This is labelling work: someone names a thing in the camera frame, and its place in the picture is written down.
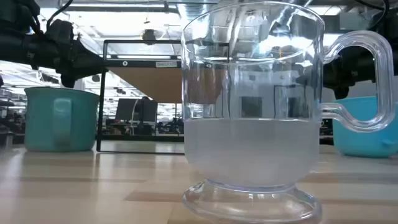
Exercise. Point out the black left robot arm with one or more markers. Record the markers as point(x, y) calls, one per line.
point(15, 46)

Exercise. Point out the clear plastic cup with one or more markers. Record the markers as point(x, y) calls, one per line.
point(248, 149)

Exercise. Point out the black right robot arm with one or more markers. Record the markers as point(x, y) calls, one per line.
point(392, 25)

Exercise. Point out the teal mug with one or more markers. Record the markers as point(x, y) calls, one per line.
point(62, 124)

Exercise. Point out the bright blue mug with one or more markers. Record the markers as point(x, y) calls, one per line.
point(363, 143)

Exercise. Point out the white shelf label sticker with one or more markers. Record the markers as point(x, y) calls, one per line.
point(166, 64)

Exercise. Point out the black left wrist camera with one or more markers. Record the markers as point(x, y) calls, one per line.
point(60, 31)

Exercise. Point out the black background monitor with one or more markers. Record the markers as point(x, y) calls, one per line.
point(124, 109)

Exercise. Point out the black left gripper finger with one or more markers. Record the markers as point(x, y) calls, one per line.
point(98, 66)

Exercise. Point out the wooden box platform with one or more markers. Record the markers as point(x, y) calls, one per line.
point(146, 81)

